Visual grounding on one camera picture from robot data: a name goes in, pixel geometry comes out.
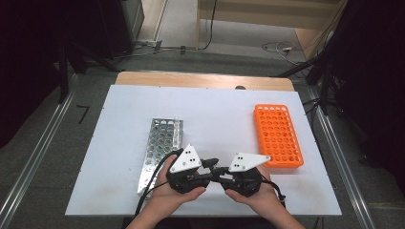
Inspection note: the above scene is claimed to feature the person's right hand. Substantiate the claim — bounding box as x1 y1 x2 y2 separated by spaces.
224 166 285 217

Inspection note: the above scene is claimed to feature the black metal stand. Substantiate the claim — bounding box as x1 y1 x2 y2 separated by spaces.
57 40 119 105

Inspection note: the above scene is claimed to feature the grey floor cable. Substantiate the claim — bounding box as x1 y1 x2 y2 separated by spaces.
114 38 199 61

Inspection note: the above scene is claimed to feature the wooden table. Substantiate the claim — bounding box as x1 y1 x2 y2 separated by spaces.
114 71 295 93

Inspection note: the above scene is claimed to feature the black curtain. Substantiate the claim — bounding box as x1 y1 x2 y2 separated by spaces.
305 0 405 180
0 0 144 148

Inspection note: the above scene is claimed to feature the white board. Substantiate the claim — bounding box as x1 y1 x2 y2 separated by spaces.
65 84 343 218

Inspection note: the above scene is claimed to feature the metal test tube rack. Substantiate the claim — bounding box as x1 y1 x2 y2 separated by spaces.
137 117 184 198

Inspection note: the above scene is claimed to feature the orange test tube rack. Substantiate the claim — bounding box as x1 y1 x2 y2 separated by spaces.
253 103 305 170

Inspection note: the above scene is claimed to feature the person's left hand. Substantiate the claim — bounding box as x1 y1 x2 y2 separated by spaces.
148 155 207 214

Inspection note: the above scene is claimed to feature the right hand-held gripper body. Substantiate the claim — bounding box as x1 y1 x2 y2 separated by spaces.
219 152 271 198

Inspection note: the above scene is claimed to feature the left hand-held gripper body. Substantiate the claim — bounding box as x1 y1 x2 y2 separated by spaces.
165 143 212 195

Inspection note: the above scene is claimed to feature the grey cabinet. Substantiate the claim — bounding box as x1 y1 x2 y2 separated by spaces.
119 0 146 43

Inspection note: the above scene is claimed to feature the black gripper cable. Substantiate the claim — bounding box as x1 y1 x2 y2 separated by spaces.
261 177 288 205
133 147 185 218

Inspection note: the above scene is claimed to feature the white floor cable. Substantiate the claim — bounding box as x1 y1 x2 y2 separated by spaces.
261 40 303 67

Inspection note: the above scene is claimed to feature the beige wooden desk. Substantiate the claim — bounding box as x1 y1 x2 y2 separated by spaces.
195 0 349 61

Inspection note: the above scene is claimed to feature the aluminium floor rail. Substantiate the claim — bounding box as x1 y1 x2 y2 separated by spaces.
0 73 81 229
306 88 377 229

